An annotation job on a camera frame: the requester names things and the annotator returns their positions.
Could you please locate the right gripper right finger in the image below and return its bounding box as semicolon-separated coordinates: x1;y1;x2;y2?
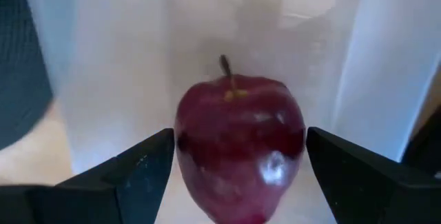
305;126;441;224

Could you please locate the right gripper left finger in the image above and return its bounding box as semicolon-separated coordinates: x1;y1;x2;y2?
0;128;176;224

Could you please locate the red apple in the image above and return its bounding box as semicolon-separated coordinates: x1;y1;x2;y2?
174;54;307;224

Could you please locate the clear plastic container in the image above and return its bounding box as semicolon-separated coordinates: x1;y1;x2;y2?
20;0;441;224

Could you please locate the dark round woven placemat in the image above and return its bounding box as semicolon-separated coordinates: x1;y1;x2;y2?
0;0;55;151

